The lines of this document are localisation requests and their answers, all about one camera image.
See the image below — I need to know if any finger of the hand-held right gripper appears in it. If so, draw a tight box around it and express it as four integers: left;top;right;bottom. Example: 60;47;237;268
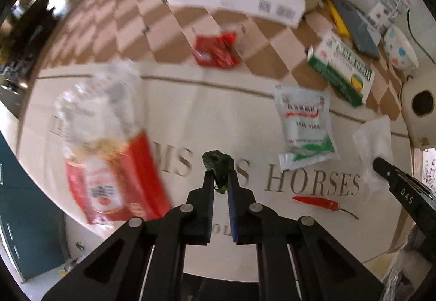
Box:
372;157;436;231

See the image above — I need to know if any white and green sachet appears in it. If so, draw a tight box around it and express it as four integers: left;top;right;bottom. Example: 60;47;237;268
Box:
274;84;341;171

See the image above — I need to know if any white tissue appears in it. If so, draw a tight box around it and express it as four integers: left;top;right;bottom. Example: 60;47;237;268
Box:
352;115;392;192

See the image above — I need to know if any yellow stick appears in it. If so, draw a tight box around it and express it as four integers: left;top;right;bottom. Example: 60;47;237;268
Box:
322;0;351;38

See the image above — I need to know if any clear bag with red label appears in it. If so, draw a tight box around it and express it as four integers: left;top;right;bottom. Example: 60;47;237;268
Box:
54;61;172;226

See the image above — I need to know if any dark green vegetable piece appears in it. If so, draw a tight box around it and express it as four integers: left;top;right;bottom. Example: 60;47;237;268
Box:
202;150;235;195

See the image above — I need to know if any green and white medicine box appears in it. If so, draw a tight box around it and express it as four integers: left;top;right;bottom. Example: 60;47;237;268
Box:
305;30;376;107

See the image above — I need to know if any white appliance with black hole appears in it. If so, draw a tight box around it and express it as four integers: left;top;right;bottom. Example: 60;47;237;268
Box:
400;78;436;149

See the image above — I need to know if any blue cabinet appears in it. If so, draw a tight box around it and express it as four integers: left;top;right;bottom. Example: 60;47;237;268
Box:
0;134;70;284

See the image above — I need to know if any red chili pepper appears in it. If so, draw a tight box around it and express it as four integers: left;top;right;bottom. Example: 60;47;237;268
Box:
292;195;360;220

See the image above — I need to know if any white bowl with coloured dots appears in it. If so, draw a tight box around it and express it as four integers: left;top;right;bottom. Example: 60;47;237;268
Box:
383;24;419;71

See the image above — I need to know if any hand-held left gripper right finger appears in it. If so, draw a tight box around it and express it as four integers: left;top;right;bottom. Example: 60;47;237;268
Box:
226;170;385;301

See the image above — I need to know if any white printed carton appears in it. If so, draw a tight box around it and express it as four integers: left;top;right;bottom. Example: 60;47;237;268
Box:
368;0;414;37

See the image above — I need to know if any red crumpled packet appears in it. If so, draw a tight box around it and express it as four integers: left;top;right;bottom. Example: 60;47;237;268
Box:
192;31;240;68

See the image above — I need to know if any grey folder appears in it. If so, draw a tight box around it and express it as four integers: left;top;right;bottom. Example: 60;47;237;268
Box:
329;0;363;34

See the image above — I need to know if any checkered printed tablecloth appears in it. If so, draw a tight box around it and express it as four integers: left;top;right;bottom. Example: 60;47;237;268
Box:
20;0;414;283

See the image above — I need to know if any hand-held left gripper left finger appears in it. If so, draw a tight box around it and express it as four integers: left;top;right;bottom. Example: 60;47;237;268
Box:
41;170;215;301

